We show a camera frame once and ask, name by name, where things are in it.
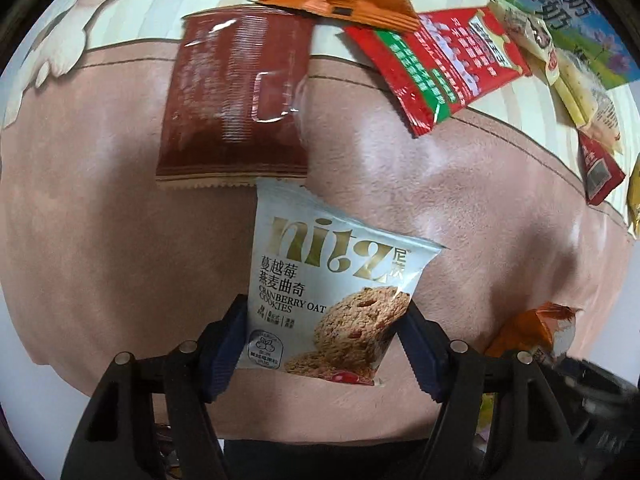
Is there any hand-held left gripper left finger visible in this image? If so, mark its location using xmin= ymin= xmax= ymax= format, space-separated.
xmin=60 ymin=294 xmax=249 ymax=480

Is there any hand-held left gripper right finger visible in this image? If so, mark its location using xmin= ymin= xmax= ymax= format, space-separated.
xmin=395 ymin=300 xmax=588 ymax=480

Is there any orange and white snack packet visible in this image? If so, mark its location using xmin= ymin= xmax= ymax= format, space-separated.
xmin=485 ymin=302 xmax=583 ymax=366

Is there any white cookie packet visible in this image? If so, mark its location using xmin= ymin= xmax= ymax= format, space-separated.
xmin=235 ymin=180 xmax=446 ymax=387

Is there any blue-green printed cardboard box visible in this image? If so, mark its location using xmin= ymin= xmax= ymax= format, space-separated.
xmin=415 ymin=0 xmax=633 ymax=91

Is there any small red snack packet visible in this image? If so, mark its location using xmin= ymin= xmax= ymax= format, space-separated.
xmin=577 ymin=130 xmax=627 ymax=206

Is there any brown snack packet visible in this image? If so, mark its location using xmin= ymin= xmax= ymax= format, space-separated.
xmin=155 ymin=4 xmax=315 ymax=191

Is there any red and green snack packet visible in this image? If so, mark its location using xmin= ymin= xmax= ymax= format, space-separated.
xmin=344 ymin=6 xmax=532 ymax=139

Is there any pale yellow snack packet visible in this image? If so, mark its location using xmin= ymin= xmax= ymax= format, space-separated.
xmin=550 ymin=47 xmax=625 ymax=156

